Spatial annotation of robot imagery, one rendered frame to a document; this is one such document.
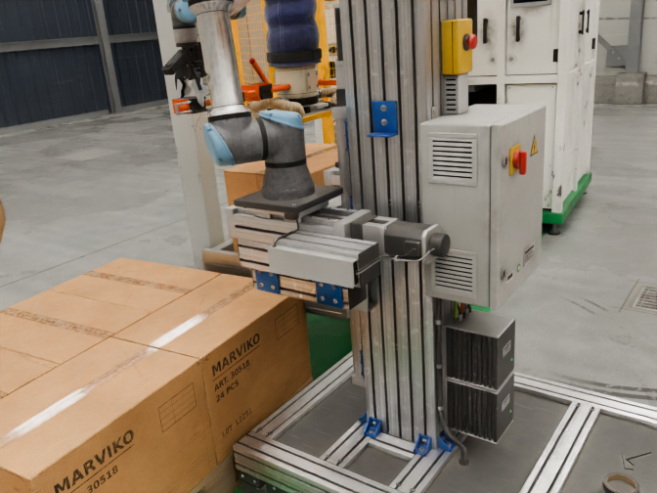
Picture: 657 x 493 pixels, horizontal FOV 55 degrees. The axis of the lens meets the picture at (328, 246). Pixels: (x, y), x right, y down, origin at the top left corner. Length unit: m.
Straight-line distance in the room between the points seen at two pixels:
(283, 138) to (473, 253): 0.58
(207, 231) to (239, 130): 2.08
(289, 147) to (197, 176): 1.97
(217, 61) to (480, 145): 0.69
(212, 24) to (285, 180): 0.43
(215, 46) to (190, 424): 1.11
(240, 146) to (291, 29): 1.00
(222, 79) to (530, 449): 1.41
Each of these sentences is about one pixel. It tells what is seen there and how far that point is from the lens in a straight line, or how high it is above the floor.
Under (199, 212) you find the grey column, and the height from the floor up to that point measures 0.52.
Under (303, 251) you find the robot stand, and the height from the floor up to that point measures 0.95.
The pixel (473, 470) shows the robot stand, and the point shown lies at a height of 0.21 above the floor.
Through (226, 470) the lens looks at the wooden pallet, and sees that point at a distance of 2.27.
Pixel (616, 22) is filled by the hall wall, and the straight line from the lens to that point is 10.89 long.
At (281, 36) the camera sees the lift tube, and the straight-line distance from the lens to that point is 2.60.
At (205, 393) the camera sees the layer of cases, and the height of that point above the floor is 0.42.
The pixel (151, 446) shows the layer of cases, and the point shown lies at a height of 0.39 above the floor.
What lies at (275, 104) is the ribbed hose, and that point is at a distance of 2.53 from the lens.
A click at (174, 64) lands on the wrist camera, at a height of 1.40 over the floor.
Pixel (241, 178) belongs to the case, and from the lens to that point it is 2.58.
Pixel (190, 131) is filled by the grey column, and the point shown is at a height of 0.99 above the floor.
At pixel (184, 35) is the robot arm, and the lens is 2.22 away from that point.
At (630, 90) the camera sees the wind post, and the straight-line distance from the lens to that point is 10.66.
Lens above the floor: 1.48
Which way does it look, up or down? 19 degrees down
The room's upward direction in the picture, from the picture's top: 5 degrees counter-clockwise
